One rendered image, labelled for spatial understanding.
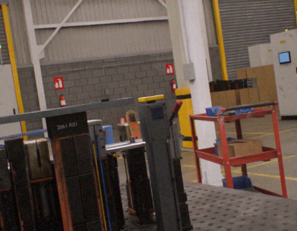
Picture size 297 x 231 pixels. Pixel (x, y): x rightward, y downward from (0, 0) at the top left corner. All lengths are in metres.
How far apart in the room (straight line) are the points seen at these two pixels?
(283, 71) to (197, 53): 6.52
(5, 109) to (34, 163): 8.27
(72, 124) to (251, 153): 2.62
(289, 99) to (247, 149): 8.18
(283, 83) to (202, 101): 6.55
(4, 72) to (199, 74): 5.05
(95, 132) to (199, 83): 4.12
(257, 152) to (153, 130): 2.46
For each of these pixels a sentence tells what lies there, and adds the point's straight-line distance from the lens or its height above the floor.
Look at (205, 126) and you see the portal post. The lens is 5.65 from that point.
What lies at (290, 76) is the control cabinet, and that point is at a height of 0.99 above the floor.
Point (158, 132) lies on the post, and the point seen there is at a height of 1.05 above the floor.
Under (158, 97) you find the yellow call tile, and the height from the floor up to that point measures 1.15.
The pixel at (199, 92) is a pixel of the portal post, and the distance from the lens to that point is 5.62.
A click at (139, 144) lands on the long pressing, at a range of 1.74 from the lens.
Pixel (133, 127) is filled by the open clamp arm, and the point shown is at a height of 1.04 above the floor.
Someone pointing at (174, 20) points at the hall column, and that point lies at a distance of 8.92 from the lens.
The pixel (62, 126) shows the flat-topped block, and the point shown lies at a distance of 1.38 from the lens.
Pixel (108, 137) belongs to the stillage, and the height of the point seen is 0.87.
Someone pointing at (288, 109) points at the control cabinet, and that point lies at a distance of 12.07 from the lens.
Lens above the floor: 1.18
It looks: 3 degrees down
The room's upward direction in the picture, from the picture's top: 8 degrees counter-clockwise
